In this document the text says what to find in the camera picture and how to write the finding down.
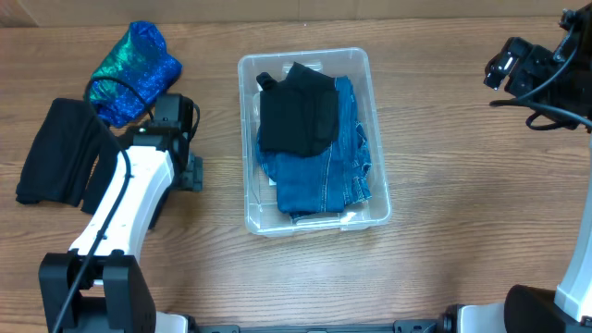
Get long black garment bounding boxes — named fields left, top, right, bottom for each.
left=16, top=98, right=111, bottom=206

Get blue denim jeans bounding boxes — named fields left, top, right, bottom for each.
left=255, top=76, right=372, bottom=218

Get clear plastic storage container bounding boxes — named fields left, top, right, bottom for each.
left=238, top=47, right=392, bottom=237

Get square black garment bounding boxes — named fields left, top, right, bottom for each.
left=80, top=131, right=172, bottom=230

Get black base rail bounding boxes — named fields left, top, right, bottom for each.
left=188, top=319, right=438, bottom=333

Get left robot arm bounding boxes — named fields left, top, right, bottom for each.
left=39, top=94, right=204, bottom=333

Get shiny blue green garment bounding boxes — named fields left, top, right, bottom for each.
left=88, top=20, right=182, bottom=128

